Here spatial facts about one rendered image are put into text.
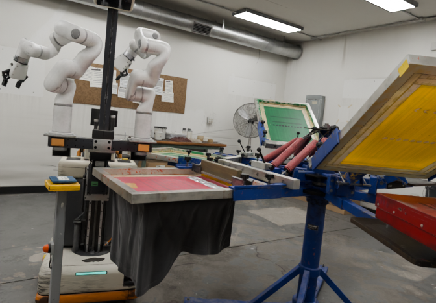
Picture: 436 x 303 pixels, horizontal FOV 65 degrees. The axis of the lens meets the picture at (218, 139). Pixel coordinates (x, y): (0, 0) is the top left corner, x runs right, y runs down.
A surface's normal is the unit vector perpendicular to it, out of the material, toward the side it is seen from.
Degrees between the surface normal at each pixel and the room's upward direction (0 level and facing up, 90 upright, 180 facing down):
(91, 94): 90
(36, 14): 90
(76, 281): 90
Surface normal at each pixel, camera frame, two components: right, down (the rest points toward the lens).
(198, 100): 0.55, 0.11
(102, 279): 0.33, 0.09
